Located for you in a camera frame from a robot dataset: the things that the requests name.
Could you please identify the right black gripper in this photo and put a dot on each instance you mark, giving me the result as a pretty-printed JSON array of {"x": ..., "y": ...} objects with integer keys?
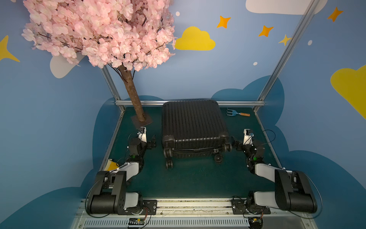
[{"x": 240, "y": 144}]

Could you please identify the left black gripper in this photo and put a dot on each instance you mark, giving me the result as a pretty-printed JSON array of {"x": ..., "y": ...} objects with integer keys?
[{"x": 150, "y": 142}]

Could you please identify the black ribbed hard-shell suitcase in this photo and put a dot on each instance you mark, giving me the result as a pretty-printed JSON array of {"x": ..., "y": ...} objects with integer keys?
[{"x": 194, "y": 128}]

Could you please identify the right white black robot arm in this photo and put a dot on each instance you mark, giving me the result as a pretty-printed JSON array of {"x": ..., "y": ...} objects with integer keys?
[{"x": 292, "y": 191}]

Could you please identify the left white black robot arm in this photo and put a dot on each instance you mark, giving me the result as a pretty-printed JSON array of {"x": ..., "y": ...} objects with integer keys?
[{"x": 109, "y": 193}]

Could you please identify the black round connector box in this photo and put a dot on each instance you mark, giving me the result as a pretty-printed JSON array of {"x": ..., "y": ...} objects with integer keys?
[{"x": 255, "y": 223}]

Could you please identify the small green circuit board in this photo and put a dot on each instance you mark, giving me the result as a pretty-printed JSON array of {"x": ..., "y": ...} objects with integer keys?
[{"x": 136, "y": 222}]

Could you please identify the pink artificial cherry blossom tree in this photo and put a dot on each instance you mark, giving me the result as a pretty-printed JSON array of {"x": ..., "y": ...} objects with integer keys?
[{"x": 127, "y": 36}]

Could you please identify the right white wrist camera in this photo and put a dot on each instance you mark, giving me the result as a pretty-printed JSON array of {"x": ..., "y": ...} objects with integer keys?
[{"x": 248, "y": 137}]

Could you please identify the blue garden fork, wooden handle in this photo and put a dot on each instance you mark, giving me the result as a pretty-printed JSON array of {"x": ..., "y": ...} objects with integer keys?
[{"x": 230, "y": 112}]

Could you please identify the right aluminium frame post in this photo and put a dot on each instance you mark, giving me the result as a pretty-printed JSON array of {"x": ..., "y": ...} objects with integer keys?
[{"x": 300, "y": 29}]

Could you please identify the aluminium frame post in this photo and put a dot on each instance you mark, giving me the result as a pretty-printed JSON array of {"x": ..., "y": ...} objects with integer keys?
[
  {"x": 300, "y": 29},
  {"x": 112, "y": 87}
]

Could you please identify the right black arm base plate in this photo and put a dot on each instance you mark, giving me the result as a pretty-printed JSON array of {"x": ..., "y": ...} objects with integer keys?
[{"x": 241, "y": 206}]

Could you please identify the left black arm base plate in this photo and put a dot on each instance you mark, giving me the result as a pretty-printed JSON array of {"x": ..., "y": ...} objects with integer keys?
[{"x": 146, "y": 206}]

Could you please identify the left aluminium frame post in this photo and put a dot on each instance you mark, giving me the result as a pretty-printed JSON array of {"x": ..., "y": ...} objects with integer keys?
[{"x": 112, "y": 87}]

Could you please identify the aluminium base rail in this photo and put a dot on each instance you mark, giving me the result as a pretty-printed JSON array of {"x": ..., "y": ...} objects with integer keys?
[{"x": 180, "y": 213}]

